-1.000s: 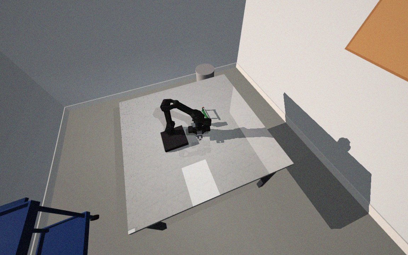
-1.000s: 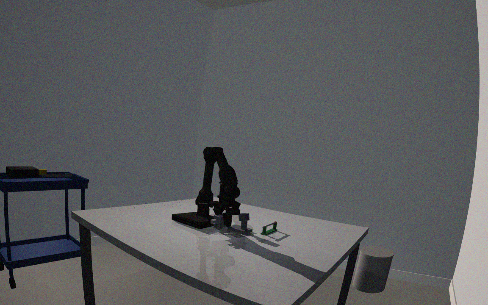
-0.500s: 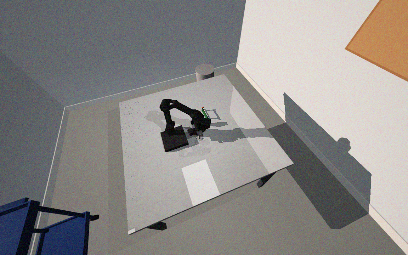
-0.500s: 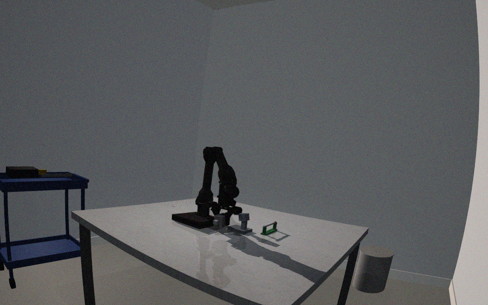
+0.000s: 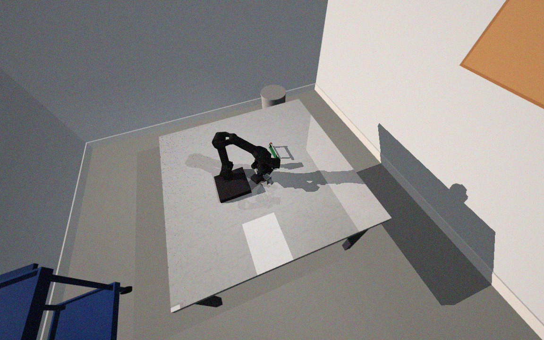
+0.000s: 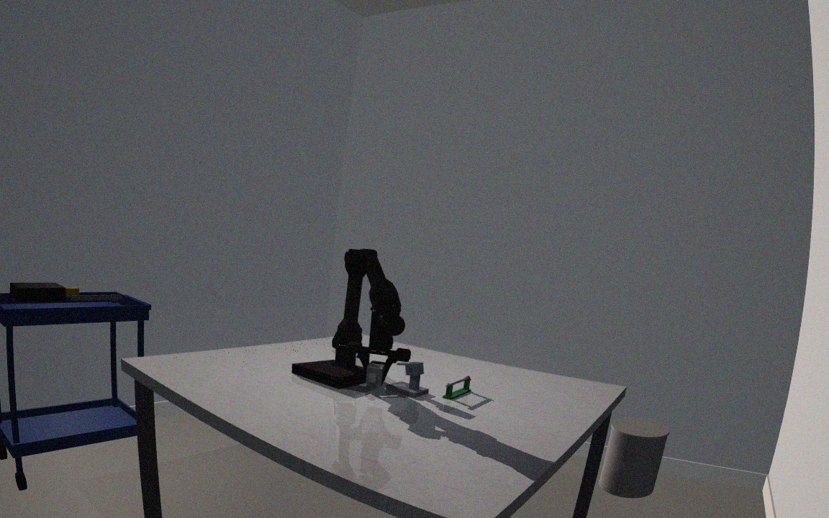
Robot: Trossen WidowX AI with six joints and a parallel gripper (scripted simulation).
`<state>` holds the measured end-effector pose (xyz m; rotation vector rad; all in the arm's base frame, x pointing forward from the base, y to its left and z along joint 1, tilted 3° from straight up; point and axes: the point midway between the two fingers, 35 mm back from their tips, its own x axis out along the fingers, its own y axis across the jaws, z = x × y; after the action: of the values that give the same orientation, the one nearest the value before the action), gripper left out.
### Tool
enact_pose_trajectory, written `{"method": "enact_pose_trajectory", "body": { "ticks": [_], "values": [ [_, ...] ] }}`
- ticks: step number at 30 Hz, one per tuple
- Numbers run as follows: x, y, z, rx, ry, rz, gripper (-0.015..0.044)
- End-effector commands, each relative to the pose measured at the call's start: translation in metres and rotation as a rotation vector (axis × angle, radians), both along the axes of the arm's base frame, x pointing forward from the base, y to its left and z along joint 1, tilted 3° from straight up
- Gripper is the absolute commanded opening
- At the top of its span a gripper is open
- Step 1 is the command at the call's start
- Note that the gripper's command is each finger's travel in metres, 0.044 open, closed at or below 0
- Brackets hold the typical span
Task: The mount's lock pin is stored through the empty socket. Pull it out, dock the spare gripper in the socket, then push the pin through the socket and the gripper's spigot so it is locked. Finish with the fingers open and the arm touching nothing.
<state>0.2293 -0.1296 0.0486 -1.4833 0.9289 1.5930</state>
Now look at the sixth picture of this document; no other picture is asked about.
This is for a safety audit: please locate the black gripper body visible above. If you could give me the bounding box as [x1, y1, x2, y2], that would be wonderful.
[345, 329, 411, 362]

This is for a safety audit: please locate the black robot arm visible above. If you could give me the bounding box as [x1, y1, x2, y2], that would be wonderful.
[332, 248, 405, 368]

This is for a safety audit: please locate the white rod with red cap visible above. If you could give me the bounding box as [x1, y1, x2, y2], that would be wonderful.
[446, 376, 470, 387]

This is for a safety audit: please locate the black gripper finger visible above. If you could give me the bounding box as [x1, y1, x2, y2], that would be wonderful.
[356, 354, 370, 374]
[383, 358, 397, 380]

